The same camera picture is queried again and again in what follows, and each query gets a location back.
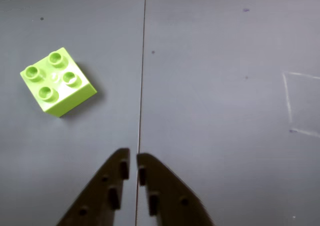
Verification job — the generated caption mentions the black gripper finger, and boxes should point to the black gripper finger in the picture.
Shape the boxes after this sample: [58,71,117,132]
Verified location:
[56,147,131,226]
[136,152,216,226]

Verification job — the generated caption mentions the green lego block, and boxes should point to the green lego block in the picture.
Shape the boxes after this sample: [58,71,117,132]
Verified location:
[19,47,98,118]

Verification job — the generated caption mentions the grey table mat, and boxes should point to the grey table mat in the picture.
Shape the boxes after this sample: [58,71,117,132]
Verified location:
[134,0,320,226]
[0,0,147,226]

